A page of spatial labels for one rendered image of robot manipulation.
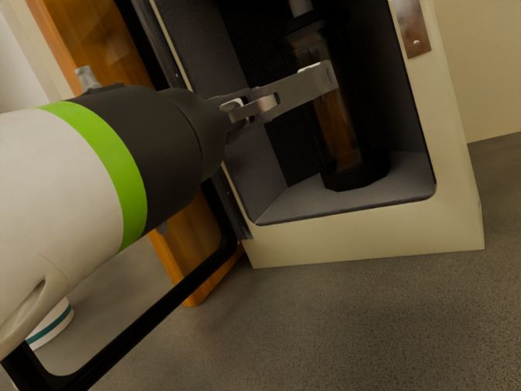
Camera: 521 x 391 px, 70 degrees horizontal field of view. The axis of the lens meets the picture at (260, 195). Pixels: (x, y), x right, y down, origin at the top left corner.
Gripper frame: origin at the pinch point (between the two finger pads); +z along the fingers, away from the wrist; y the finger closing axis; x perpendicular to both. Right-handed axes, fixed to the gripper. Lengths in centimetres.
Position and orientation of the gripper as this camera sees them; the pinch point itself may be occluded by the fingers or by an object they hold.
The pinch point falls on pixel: (276, 95)
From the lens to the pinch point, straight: 43.9
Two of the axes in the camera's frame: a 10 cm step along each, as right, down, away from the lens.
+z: 4.6, -4.1, 7.9
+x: 3.7, 9.0, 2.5
